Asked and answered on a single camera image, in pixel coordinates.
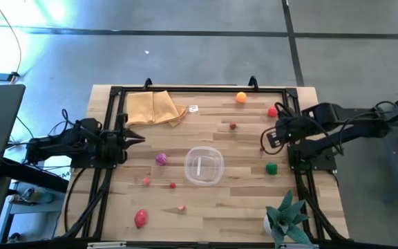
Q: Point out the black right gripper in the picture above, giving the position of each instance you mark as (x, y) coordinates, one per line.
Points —
(290, 124)

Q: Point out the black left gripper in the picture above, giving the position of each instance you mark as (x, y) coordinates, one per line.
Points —
(112, 145)

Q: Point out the red toy tomato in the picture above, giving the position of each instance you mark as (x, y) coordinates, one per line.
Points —
(272, 111)

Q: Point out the purple toy onion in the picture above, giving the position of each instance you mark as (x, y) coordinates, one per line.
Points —
(161, 159)

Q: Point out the small pink round produce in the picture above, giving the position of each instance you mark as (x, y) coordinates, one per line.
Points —
(146, 181)

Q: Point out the green toy bell pepper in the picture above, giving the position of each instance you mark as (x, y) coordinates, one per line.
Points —
(271, 168)

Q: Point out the orange toy fruit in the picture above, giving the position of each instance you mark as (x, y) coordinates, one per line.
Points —
(241, 97)

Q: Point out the red toy strawberry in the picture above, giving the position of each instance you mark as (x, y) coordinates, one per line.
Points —
(233, 126)

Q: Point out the large red toy pepper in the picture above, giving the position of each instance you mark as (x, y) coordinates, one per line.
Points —
(140, 218)

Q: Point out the small pink ridged produce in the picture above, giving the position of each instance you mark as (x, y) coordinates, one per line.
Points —
(181, 208)

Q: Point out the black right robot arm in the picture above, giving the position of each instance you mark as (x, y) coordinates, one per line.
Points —
(330, 112)

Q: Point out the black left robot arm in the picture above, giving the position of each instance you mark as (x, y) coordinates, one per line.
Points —
(57, 141)

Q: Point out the clear plastic tupperware container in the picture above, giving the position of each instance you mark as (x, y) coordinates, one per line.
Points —
(204, 176)

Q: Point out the folded yellow cloth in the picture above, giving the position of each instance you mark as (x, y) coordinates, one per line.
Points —
(150, 109)

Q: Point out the small white paper tag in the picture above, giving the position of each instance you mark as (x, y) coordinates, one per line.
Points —
(193, 108)

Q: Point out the green artificial succulent plant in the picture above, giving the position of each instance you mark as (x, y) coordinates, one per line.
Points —
(287, 221)

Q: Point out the white plant pot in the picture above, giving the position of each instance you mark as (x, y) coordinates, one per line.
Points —
(266, 224)

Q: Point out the blue metal cart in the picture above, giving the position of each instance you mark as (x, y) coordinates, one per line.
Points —
(390, 166)

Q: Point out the black desk beam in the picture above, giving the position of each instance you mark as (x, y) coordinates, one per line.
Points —
(29, 174)

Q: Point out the light blue shelf rack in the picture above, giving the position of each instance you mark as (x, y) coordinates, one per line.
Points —
(29, 207)

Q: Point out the small white bottle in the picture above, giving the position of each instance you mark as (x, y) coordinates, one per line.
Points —
(11, 198)

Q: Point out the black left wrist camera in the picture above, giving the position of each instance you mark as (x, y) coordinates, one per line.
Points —
(121, 121)

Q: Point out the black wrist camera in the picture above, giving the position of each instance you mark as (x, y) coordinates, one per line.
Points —
(121, 121)
(273, 138)

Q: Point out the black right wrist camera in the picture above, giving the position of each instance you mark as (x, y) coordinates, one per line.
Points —
(273, 138)

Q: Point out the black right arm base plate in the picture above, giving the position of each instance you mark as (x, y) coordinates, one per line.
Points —
(327, 162)

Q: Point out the black frame hook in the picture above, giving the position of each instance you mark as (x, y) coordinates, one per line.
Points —
(253, 82)
(147, 83)

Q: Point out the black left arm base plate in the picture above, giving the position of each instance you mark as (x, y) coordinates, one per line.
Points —
(81, 164)

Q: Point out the silver metal bracket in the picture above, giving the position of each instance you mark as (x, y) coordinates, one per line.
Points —
(106, 245)
(283, 246)

